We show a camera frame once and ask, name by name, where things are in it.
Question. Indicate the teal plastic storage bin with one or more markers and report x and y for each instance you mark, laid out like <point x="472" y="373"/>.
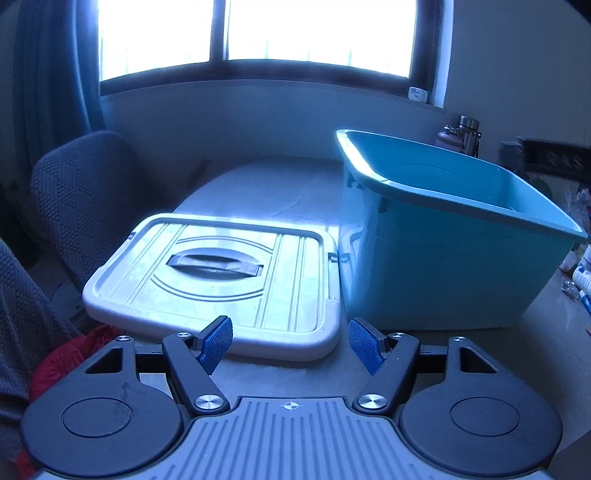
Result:
<point x="438" y="267"/>

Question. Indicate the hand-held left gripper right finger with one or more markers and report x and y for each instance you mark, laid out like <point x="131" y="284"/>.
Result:
<point x="364" y="345"/>

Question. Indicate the window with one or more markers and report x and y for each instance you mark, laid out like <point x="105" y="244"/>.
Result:
<point x="161" y="37"/>

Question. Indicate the clear plastic bag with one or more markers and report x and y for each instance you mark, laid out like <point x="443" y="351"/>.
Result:
<point x="579" y="203"/>

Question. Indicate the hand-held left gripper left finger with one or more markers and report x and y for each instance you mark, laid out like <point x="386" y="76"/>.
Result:
<point x="216" y="345"/>

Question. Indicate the small white device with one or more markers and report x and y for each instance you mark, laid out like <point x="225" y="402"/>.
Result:
<point x="418" y="93"/>

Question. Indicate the grey desktop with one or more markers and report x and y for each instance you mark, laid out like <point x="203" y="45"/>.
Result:
<point x="531" y="369"/>

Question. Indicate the steel thermos bottle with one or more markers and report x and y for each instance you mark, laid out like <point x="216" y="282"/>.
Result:
<point x="468" y="134"/>

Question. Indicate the grey textured chair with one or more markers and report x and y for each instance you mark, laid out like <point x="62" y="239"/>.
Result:
<point x="23" y="323"/>
<point x="83" y="198"/>

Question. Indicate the white bottle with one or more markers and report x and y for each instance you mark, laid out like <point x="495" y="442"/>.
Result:
<point x="582" y="272"/>

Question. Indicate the red cloth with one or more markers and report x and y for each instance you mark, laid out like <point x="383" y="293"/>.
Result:
<point x="64" y="355"/>

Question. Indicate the dark box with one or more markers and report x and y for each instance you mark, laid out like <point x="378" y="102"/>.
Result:
<point x="551" y="157"/>

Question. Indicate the blue curtain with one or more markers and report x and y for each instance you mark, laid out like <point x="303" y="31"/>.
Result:
<point x="55" y="69"/>

